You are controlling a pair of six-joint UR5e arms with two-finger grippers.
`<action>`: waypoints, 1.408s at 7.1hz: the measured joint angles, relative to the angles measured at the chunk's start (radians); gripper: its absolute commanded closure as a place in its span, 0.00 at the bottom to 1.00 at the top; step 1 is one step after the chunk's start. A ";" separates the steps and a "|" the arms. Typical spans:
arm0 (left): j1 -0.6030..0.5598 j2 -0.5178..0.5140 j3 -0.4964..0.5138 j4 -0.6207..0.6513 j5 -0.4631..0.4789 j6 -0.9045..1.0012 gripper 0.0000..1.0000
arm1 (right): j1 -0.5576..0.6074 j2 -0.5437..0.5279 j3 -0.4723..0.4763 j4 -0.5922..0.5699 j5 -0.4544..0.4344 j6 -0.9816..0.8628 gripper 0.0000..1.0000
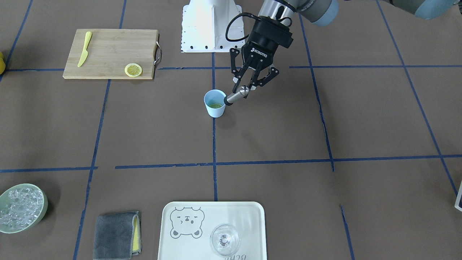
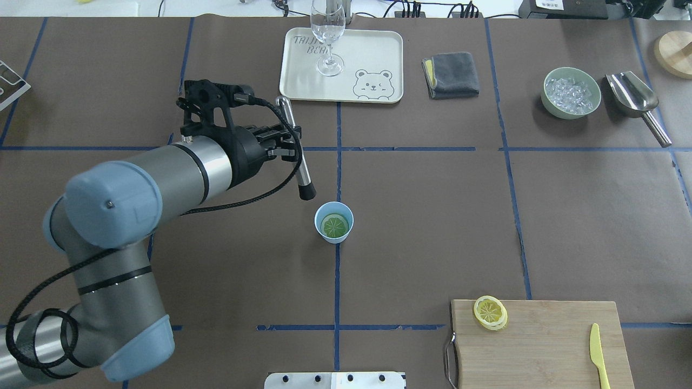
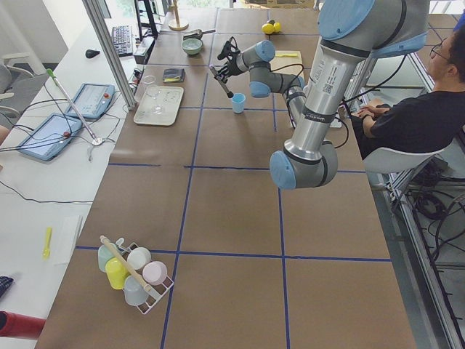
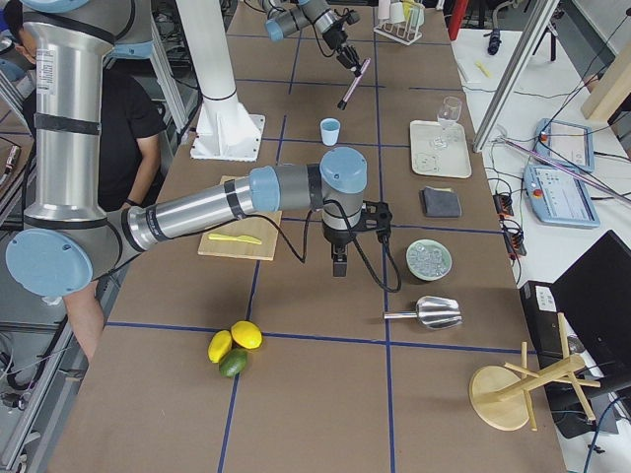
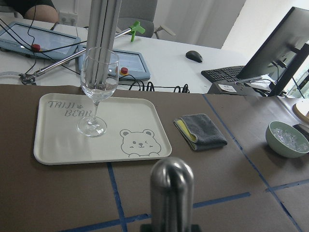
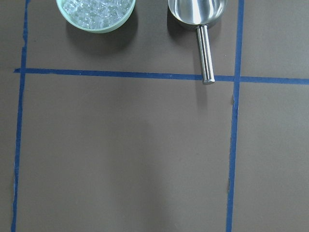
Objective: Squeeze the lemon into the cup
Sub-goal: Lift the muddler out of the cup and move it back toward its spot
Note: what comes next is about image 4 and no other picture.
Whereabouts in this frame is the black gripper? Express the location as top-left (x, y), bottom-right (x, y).
top-left (322, 227), bottom-right (355, 277)
top-left (322, 19), bottom-right (362, 70)

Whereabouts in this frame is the steel muddler black tip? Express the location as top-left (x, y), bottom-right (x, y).
top-left (337, 58), bottom-right (371, 110)

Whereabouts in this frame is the light blue plastic cup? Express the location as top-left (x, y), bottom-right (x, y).
top-left (319, 117), bottom-right (341, 147)

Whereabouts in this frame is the white cup rack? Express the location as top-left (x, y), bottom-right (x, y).
top-left (373, 0), bottom-right (425, 45)

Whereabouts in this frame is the whole yellow lemon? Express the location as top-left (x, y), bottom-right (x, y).
top-left (230, 320), bottom-right (263, 350)

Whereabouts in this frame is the green bowl of ice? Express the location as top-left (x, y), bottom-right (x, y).
top-left (405, 239), bottom-right (453, 282)

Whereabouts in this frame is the wooden cutting board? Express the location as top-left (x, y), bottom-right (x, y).
top-left (197, 174), bottom-right (283, 261)

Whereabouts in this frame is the yellow plastic knife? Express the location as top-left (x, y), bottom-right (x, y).
top-left (208, 233), bottom-right (262, 245)

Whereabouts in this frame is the grey folded cloth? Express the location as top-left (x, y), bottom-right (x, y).
top-left (419, 186), bottom-right (462, 218)

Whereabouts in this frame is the metal ice scoop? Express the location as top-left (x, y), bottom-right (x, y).
top-left (383, 296), bottom-right (463, 330)

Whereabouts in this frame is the clear wine glass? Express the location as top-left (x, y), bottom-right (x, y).
top-left (435, 97), bottom-right (462, 148)

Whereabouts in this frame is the cream bear tray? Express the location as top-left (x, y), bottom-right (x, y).
top-left (409, 120), bottom-right (472, 178)

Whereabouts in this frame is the yellow plastic spoon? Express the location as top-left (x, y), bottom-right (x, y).
top-left (474, 61), bottom-right (492, 79)

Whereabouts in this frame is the green lime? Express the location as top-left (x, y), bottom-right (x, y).
top-left (219, 349), bottom-right (248, 378)

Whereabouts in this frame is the wooden mug tree stand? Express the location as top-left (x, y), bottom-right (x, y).
top-left (468, 312), bottom-right (600, 432)

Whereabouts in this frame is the blue teach pendant near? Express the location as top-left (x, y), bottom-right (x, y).
top-left (524, 165), bottom-right (600, 229)

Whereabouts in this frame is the blue teach pendant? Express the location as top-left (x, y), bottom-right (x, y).
top-left (533, 118), bottom-right (595, 173)
top-left (524, 165), bottom-right (600, 229)

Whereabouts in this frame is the seated person black shirt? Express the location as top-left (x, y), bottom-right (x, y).
top-left (2, 0), bottom-right (168, 361)

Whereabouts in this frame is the blue teach pendant far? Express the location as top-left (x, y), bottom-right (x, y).
top-left (533, 118), bottom-right (595, 173)

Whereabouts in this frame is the black computer box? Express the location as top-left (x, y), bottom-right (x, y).
top-left (520, 231), bottom-right (630, 434)

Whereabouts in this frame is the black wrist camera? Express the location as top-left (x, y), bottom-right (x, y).
top-left (360, 201), bottom-right (392, 245)
top-left (334, 7), bottom-right (360, 25)

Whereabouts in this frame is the aluminium frame post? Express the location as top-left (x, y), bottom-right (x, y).
top-left (472, 0), bottom-right (559, 153)

